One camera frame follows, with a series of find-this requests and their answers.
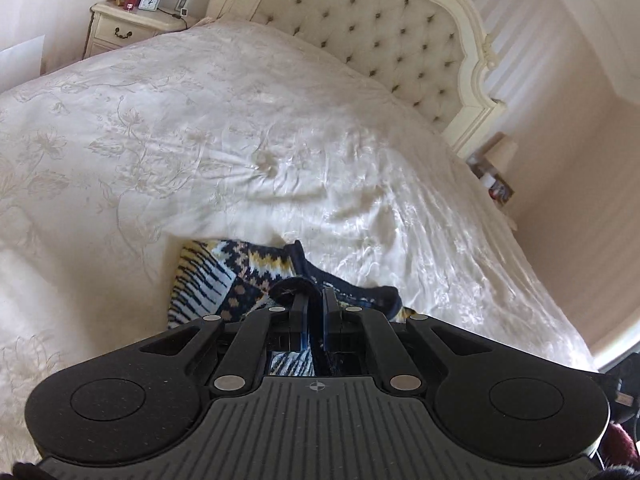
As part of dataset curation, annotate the cream nightstand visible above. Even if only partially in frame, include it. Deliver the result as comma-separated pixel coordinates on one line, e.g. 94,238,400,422
84,2,198,58

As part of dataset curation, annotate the navy yellow patterned knit sweater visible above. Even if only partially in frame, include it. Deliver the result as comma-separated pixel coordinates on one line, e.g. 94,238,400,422
168,240,423,391

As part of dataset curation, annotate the white wall socket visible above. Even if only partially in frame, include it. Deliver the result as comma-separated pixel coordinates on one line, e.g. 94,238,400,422
175,0,191,16

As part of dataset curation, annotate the small white alarm clock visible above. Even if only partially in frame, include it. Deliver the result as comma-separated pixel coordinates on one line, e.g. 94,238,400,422
138,0,160,12

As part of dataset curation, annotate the cream embroidered bedspread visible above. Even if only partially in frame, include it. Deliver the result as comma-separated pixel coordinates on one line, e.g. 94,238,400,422
1,22,593,467

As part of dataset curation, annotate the cream tufted headboard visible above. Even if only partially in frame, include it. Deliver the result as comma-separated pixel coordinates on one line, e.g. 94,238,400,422
206,0,506,158

